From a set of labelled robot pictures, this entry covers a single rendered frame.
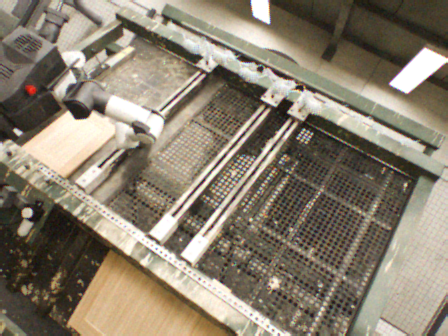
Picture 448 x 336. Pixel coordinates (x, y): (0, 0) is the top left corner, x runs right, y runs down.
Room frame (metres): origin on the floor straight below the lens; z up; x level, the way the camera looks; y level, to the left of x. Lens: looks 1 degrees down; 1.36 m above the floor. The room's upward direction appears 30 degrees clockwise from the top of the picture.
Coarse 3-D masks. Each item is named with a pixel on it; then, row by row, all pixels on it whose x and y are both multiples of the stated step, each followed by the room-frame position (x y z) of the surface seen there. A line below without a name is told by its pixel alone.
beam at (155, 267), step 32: (0, 160) 1.89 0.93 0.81; (32, 160) 1.91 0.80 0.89; (64, 192) 1.82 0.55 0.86; (96, 224) 1.73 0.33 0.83; (128, 224) 1.75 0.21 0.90; (128, 256) 1.68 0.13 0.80; (160, 256) 1.67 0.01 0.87; (192, 288) 1.60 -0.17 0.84; (224, 320) 1.53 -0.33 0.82; (256, 320) 1.54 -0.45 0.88
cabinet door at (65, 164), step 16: (48, 128) 2.08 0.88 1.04; (64, 128) 2.09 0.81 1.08; (80, 128) 2.10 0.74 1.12; (96, 128) 2.11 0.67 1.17; (112, 128) 2.11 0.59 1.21; (32, 144) 2.00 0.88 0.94; (48, 144) 2.02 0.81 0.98; (64, 144) 2.02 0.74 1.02; (80, 144) 2.03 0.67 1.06; (96, 144) 2.04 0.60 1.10; (48, 160) 1.95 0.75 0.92; (64, 160) 1.97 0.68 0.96; (80, 160) 1.97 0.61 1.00; (64, 176) 1.91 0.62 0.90
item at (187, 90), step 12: (204, 60) 2.29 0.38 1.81; (204, 72) 2.34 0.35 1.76; (192, 84) 2.29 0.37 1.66; (204, 84) 2.39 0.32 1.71; (180, 96) 2.22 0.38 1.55; (192, 96) 2.32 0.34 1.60; (156, 108) 2.15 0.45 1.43; (168, 108) 2.16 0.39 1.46; (108, 156) 1.94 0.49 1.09; (120, 156) 1.96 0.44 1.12; (96, 168) 1.88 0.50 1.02; (108, 168) 1.92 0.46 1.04; (84, 180) 1.84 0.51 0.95; (96, 180) 1.87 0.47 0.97
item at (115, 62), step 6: (126, 48) 2.48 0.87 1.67; (132, 48) 2.49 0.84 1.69; (126, 54) 2.45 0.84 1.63; (132, 54) 2.49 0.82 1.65; (114, 60) 2.41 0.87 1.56; (120, 60) 2.42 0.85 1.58; (126, 60) 2.47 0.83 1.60; (114, 66) 2.40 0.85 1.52; (108, 72) 2.38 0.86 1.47; (96, 78) 2.31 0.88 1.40; (102, 78) 2.36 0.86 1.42; (18, 132) 2.02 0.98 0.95; (30, 132) 2.07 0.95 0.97
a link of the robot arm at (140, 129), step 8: (112, 96) 1.57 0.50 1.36; (112, 104) 1.55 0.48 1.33; (120, 104) 1.56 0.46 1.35; (128, 104) 1.57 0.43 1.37; (112, 112) 1.55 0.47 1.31; (120, 112) 1.55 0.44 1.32; (128, 112) 1.55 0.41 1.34; (136, 112) 1.56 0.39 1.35; (144, 112) 1.57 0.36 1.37; (152, 112) 1.61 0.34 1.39; (160, 112) 1.63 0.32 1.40; (120, 120) 1.58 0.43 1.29; (128, 120) 1.56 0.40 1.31; (136, 120) 1.56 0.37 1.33; (144, 120) 1.56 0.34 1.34; (136, 128) 1.56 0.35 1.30; (144, 128) 1.56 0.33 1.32; (144, 136) 1.58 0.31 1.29
